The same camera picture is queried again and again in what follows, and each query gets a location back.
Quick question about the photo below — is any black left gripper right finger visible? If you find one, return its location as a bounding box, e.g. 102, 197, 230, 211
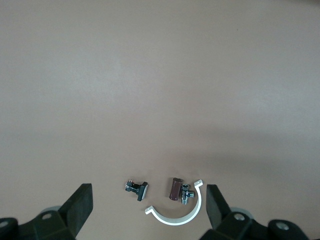
205, 184, 311, 240

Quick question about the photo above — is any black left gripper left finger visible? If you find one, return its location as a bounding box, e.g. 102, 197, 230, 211
0, 183, 94, 240

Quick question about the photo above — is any black square push button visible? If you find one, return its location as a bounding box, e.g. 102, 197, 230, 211
124, 178, 150, 202

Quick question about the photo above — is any small metal valve fitting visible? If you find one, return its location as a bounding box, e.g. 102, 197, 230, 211
179, 183, 197, 206

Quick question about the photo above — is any white half-round pipe clamp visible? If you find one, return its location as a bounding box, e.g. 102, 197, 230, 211
144, 178, 204, 226

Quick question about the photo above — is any brown table cover sheet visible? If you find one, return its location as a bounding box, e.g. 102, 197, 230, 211
0, 0, 320, 240

